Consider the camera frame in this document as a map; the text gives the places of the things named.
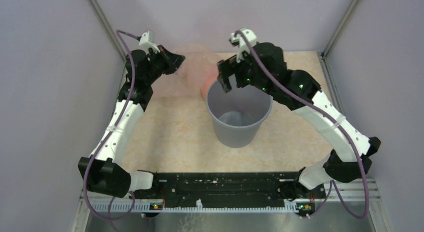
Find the translucent pink trash bag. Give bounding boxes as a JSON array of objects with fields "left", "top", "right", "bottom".
[{"left": 152, "top": 43, "right": 223, "bottom": 98}]

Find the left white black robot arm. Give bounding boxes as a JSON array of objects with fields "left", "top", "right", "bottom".
[{"left": 78, "top": 45, "right": 186, "bottom": 199}]

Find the grey plastic trash bin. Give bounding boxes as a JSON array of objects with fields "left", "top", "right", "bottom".
[{"left": 205, "top": 81, "right": 273, "bottom": 148}]

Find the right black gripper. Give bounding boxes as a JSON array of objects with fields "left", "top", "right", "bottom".
[{"left": 216, "top": 52, "right": 273, "bottom": 96}]

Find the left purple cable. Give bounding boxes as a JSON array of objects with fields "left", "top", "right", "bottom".
[{"left": 82, "top": 30, "right": 147, "bottom": 232}]

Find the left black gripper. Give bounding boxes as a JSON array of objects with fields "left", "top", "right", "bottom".
[{"left": 144, "top": 44, "right": 186, "bottom": 84}]

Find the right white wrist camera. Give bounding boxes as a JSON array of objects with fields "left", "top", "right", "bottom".
[{"left": 229, "top": 28, "right": 258, "bottom": 63}]

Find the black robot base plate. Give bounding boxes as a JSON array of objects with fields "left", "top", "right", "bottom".
[{"left": 134, "top": 172, "right": 326, "bottom": 208}]

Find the pink cloth towel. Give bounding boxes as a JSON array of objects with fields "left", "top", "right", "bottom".
[{"left": 200, "top": 74, "right": 218, "bottom": 100}]

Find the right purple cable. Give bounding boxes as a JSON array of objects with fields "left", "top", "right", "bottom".
[{"left": 234, "top": 30, "right": 370, "bottom": 220}]

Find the purple cable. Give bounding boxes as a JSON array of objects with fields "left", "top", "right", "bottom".
[
  {"left": 82, "top": 30, "right": 147, "bottom": 232},
  {"left": 234, "top": 30, "right": 370, "bottom": 220}
]

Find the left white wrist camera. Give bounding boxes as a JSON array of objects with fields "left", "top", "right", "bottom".
[{"left": 139, "top": 30, "right": 161, "bottom": 54}]

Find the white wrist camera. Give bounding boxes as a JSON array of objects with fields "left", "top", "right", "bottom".
[
  {"left": 139, "top": 30, "right": 161, "bottom": 54},
  {"left": 229, "top": 28, "right": 258, "bottom": 63}
]

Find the white toothed cable strip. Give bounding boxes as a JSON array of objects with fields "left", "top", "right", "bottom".
[{"left": 91, "top": 201, "right": 299, "bottom": 213}]

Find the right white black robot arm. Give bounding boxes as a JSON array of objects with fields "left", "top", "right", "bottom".
[{"left": 217, "top": 42, "right": 381, "bottom": 198}]

